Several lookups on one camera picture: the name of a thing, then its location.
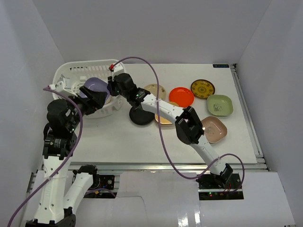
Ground pink square panda dish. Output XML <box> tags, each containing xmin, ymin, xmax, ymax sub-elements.
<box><xmin>201</xmin><ymin>116</ymin><xmax>228</xmax><ymax>143</ymax></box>

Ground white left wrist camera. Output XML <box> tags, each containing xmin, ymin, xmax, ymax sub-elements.
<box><xmin>49</xmin><ymin>74</ymin><xmax>76</xmax><ymax>96</ymax></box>

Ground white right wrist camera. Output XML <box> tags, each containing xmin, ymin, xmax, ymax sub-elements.
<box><xmin>109</xmin><ymin>63</ymin><xmax>125</xmax><ymax>81</ymax></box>

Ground white plastic dish basket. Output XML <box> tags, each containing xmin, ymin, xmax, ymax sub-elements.
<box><xmin>50</xmin><ymin>59</ymin><xmax>125</xmax><ymax>119</ymax></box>

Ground yellow patterned round plate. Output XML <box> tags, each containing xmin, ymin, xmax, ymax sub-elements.
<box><xmin>190</xmin><ymin>79</ymin><xmax>215</xmax><ymax>100</ymax></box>

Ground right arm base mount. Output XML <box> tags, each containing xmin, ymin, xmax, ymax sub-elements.
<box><xmin>196</xmin><ymin>174</ymin><xmax>244</xmax><ymax>201</ymax></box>

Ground green square panda dish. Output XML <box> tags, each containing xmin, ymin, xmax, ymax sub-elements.
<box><xmin>207</xmin><ymin>95</ymin><xmax>233</xmax><ymax>117</ymax></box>

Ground yellow square panda dish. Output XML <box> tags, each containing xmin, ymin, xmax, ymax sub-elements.
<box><xmin>155</xmin><ymin>101</ymin><xmax>178</xmax><ymax>125</ymax></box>

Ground purple square panda dish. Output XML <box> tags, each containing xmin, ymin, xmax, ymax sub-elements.
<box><xmin>83</xmin><ymin>77</ymin><xmax>110</xmax><ymax>101</ymax></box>

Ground blue table label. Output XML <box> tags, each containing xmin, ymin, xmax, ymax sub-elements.
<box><xmin>213</xmin><ymin>64</ymin><xmax>230</xmax><ymax>68</ymax></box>

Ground cream square panda dish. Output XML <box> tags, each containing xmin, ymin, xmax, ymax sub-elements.
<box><xmin>105</xmin><ymin>95</ymin><xmax>112</xmax><ymax>105</ymax></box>

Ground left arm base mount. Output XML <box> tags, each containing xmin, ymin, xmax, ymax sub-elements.
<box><xmin>84</xmin><ymin>175</ymin><xmax>116</xmax><ymax>199</ymax></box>

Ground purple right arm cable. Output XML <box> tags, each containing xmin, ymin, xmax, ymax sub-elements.
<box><xmin>112</xmin><ymin>56</ymin><xmax>245</xmax><ymax>192</ymax></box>

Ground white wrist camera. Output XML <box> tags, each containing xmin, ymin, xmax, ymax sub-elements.
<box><xmin>109</xmin><ymin>63</ymin><xmax>125</xmax><ymax>81</ymax></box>
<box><xmin>49</xmin><ymin>74</ymin><xmax>76</xmax><ymax>96</ymax></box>

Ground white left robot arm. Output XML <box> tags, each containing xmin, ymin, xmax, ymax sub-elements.
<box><xmin>26</xmin><ymin>86</ymin><xmax>107</xmax><ymax>227</ymax></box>

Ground black round plate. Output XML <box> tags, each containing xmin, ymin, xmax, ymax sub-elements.
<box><xmin>129</xmin><ymin>107</ymin><xmax>155</xmax><ymax>126</ymax></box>

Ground orange round plate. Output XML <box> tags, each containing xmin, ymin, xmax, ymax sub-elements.
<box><xmin>169</xmin><ymin>87</ymin><xmax>195</xmax><ymax>107</ymax></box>

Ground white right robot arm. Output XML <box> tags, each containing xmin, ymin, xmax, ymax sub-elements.
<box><xmin>107</xmin><ymin>73</ymin><xmax>233</xmax><ymax>189</ymax></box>

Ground cream floral round plate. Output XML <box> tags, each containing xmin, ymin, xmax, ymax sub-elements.
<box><xmin>144</xmin><ymin>84</ymin><xmax>166</xmax><ymax>100</ymax></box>

